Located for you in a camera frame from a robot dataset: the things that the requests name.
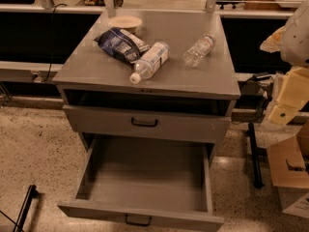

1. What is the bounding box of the clear plastic water bottle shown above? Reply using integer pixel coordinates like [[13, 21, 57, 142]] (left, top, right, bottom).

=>
[[183, 34, 215, 68]]

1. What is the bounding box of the open grey bottom drawer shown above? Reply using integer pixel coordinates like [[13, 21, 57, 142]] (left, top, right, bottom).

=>
[[58, 136, 224, 232]]

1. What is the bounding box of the black bar lower left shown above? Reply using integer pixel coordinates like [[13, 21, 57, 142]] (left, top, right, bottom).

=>
[[13, 185, 38, 232]]

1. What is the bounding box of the black metal stand leg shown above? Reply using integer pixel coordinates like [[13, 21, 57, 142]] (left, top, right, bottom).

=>
[[247, 123, 264, 189]]

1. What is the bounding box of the closed grey upper drawer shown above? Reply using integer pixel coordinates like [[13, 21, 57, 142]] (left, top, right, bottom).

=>
[[64, 105, 230, 144]]

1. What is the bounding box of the blue label plastic bottle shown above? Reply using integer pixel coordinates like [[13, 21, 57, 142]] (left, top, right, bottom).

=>
[[129, 42, 170, 84]]

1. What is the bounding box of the beige paper bowl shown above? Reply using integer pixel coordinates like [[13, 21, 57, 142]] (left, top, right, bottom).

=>
[[108, 15, 142, 33]]

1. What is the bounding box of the grey drawer cabinet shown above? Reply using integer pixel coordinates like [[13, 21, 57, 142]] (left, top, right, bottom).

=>
[[51, 9, 242, 168]]

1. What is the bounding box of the blue chip bag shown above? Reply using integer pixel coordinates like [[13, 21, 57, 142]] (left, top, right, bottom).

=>
[[95, 27, 151, 63]]

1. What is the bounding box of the black hanging cable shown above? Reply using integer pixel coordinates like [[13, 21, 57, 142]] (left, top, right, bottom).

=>
[[42, 3, 69, 83]]

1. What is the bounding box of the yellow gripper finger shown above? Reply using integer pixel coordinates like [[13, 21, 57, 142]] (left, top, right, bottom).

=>
[[260, 26, 286, 53], [268, 67, 309, 126]]

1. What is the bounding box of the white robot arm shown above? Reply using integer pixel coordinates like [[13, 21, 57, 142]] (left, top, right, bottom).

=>
[[260, 0, 309, 126]]

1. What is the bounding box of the cardboard box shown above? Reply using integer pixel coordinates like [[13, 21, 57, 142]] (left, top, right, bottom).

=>
[[267, 122, 309, 218]]

